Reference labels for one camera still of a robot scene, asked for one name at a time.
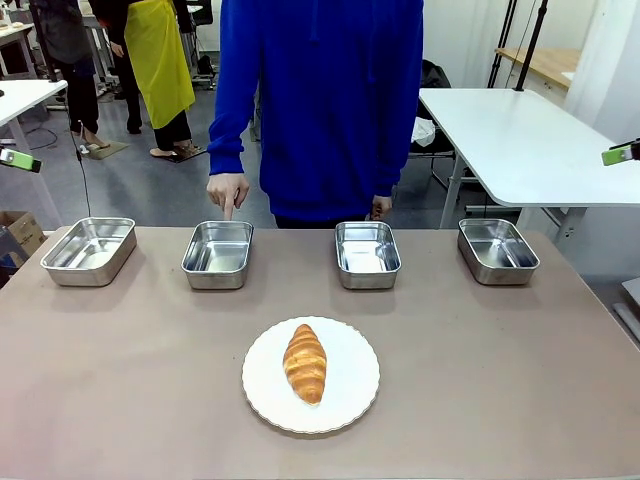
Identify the black tripod stand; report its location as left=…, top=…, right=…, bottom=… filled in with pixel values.
left=487, top=0, right=547, bottom=92

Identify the person in blue hoodie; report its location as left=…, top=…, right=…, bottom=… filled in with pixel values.
left=206, top=0, right=425, bottom=230

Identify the large white side table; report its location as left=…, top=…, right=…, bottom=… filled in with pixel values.
left=417, top=87, right=640, bottom=230

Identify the person's right hand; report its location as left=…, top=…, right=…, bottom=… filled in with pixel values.
left=206, top=172, right=251, bottom=222

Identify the wooden top workbench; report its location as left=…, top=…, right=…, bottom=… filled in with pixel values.
left=494, top=46, right=582, bottom=92

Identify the person in yellow apron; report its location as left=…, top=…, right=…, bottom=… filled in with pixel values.
left=89, top=0, right=197, bottom=160

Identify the golden brown croissant bread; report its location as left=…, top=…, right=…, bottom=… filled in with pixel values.
left=282, top=323, right=328, bottom=406

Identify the small white side table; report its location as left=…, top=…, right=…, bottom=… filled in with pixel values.
left=0, top=78, right=69, bottom=227

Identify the white scalloped round plate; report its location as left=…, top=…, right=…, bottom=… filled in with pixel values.
left=241, top=315, right=381, bottom=435

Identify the person in dark clothes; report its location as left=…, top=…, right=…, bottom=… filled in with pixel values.
left=29, top=0, right=112, bottom=151

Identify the person's left hand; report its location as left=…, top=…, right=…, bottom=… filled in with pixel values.
left=368, top=195, right=395, bottom=222

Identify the stainless steel rectangular container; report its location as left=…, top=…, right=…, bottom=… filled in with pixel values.
left=456, top=217, right=541, bottom=287
left=334, top=220, right=403, bottom=291
left=39, top=216, right=138, bottom=288
left=180, top=220, right=255, bottom=291

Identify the black office chair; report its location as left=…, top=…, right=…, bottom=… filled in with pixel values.
left=409, top=58, right=469, bottom=189

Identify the brown cardboard box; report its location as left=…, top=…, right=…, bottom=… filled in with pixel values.
left=0, top=210, right=49, bottom=268

